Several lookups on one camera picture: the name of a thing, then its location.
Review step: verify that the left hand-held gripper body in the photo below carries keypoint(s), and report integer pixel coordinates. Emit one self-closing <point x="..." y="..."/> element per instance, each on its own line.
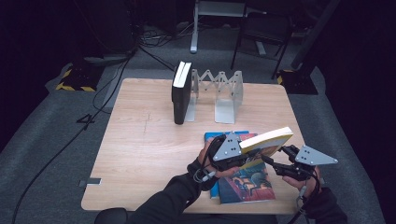
<point x="227" y="149"/>

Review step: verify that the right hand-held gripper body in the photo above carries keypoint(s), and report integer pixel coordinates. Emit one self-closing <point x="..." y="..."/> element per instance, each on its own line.
<point x="311" y="157"/>

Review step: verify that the yellow book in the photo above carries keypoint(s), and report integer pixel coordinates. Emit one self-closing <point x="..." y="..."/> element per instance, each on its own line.
<point x="267" y="140"/>

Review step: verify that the colourful illustrated book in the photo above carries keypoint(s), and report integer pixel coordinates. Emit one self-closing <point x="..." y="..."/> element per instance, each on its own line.
<point x="249" y="186"/>

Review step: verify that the expandable metal bookend rack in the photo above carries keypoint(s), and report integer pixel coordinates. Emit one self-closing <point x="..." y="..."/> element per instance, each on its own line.
<point x="224" y="109"/>

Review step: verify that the black hardcover book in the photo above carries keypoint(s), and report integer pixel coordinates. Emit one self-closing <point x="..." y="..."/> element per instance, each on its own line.
<point x="181" y="99"/>

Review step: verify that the person's left hand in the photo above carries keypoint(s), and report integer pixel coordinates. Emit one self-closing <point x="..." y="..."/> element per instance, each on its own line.
<point x="204" y="160"/>

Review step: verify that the person's right hand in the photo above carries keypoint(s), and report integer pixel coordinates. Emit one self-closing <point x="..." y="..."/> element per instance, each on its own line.
<point x="311" y="186"/>

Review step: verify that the black stand base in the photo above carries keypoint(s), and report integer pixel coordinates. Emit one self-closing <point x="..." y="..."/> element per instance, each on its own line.
<point x="300" y="82"/>

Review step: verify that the black chair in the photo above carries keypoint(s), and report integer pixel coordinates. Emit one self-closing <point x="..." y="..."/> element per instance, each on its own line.
<point x="264" y="28"/>

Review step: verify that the dark rounded object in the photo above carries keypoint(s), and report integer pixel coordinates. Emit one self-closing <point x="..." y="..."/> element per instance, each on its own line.
<point x="112" y="216"/>

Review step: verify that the grey tag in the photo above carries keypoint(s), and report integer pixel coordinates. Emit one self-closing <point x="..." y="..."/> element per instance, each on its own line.
<point x="91" y="181"/>

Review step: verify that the yellow-black striped stand base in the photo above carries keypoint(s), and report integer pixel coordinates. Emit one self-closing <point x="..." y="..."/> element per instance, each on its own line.
<point x="77" y="77"/>

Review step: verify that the slanted dark stand post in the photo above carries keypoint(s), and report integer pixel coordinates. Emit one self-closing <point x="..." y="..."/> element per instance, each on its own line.
<point x="314" y="34"/>

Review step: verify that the white desk frame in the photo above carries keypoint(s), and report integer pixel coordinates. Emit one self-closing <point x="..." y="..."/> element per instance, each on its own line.
<point x="194" y="28"/>

